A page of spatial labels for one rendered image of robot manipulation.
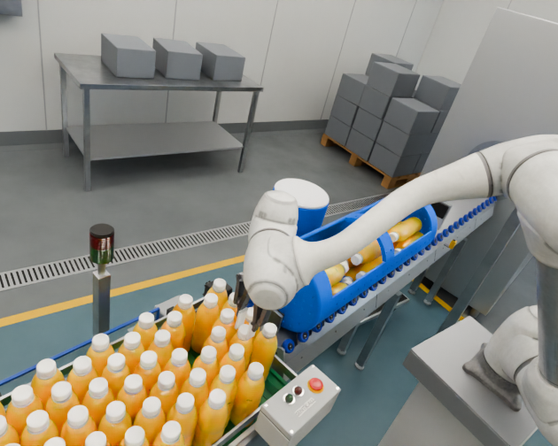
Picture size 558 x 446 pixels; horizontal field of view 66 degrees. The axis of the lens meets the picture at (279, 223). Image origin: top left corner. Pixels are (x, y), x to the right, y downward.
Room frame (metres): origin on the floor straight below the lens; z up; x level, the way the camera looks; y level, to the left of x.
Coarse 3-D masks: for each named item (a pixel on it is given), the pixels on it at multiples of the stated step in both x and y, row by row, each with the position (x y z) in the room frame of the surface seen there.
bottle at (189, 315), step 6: (174, 306) 0.89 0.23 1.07; (180, 306) 0.88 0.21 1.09; (192, 306) 0.90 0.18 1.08; (186, 312) 0.87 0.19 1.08; (192, 312) 0.89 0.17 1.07; (186, 318) 0.87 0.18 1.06; (192, 318) 0.88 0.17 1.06; (186, 324) 0.86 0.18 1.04; (192, 324) 0.88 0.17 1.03; (186, 330) 0.86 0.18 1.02; (192, 330) 0.89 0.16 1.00; (186, 336) 0.87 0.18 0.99; (186, 342) 0.87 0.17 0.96; (186, 348) 0.87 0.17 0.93
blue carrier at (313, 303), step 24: (360, 216) 1.44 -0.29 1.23; (408, 216) 1.77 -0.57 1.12; (432, 216) 1.68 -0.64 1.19; (312, 240) 1.39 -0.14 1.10; (384, 240) 1.36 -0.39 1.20; (384, 264) 1.31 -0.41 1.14; (312, 288) 1.01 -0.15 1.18; (360, 288) 1.18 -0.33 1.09; (288, 312) 1.04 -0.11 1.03; (312, 312) 0.99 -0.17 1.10
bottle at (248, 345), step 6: (234, 336) 0.84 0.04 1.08; (234, 342) 0.82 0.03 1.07; (240, 342) 0.82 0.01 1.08; (246, 342) 0.82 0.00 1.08; (252, 342) 0.84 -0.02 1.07; (246, 348) 0.82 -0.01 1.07; (252, 348) 0.84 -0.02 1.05; (246, 354) 0.81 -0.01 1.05; (246, 360) 0.82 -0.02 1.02; (246, 366) 0.83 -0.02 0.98
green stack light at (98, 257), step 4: (92, 248) 0.89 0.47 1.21; (112, 248) 0.91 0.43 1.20; (92, 252) 0.88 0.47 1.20; (96, 252) 0.88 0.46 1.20; (100, 252) 0.88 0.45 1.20; (104, 252) 0.89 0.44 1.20; (108, 252) 0.90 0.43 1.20; (112, 252) 0.91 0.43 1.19; (92, 256) 0.88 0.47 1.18; (96, 256) 0.88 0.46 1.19; (100, 256) 0.88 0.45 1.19; (104, 256) 0.89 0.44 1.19; (108, 256) 0.90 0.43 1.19; (112, 256) 0.91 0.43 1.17; (92, 260) 0.88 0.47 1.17; (96, 260) 0.88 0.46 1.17; (100, 260) 0.88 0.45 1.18; (104, 260) 0.89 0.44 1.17; (108, 260) 0.90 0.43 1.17; (100, 264) 0.88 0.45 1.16; (104, 264) 0.89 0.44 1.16
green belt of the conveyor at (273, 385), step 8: (192, 352) 0.89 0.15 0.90; (192, 360) 0.86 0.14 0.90; (272, 368) 0.92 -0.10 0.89; (272, 376) 0.88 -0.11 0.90; (280, 376) 0.90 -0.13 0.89; (272, 384) 0.85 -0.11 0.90; (280, 384) 0.86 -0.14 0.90; (264, 392) 0.82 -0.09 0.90; (272, 392) 0.83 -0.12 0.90; (264, 400) 0.79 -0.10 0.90; (232, 424) 0.69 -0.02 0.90; (224, 432) 0.67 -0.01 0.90; (240, 432) 0.68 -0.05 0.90; (232, 440) 0.65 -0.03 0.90
